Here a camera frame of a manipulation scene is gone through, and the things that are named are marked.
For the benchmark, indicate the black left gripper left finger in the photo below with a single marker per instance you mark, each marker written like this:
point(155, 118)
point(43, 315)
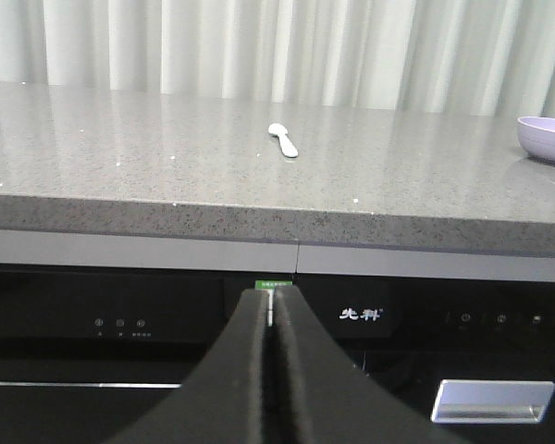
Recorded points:
point(222, 400)

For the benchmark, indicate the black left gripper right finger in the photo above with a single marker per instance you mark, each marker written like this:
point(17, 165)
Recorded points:
point(324, 397)

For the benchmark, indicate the mint green plastic spoon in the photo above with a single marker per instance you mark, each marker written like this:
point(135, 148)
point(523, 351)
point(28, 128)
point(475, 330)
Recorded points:
point(286, 145)

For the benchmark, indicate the lilac plastic bowl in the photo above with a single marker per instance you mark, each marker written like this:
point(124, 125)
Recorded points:
point(536, 135)

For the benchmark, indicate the black built-in oven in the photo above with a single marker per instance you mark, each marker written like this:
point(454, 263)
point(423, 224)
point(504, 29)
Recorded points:
point(85, 352)

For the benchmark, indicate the black drawer appliance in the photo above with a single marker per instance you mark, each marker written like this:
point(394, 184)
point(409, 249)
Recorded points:
point(473, 357)

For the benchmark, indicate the white pleated curtain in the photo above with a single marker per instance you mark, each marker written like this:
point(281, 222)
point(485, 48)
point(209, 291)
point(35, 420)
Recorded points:
point(482, 58)

